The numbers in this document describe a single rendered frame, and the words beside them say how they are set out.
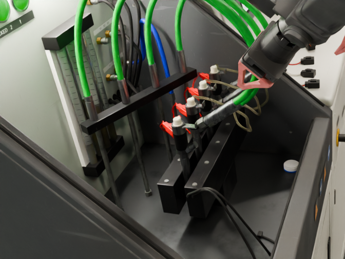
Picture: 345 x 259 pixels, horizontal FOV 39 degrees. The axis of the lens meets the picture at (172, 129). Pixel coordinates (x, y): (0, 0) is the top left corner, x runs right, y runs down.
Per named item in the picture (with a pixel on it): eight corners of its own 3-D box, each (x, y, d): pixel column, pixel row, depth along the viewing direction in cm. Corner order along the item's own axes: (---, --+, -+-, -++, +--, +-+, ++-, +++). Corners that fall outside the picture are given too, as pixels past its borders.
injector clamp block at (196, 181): (210, 243, 108) (200, 188, 100) (168, 236, 112) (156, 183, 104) (249, 154, 134) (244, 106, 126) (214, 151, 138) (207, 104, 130)
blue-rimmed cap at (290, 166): (298, 173, 123) (298, 169, 122) (282, 172, 125) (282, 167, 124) (301, 164, 126) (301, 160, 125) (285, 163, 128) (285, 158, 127)
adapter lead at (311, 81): (320, 85, 129) (319, 77, 128) (319, 88, 128) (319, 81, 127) (272, 86, 133) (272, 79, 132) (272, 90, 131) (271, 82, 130)
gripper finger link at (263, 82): (219, 82, 86) (245, 54, 79) (237, 59, 90) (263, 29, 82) (249, 107, 87) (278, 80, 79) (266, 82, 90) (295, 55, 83)
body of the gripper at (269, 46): (241, 60, 79) (264, 34, 73) (267, 25, 85) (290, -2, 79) (272, 85, 80) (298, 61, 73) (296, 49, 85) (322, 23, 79)
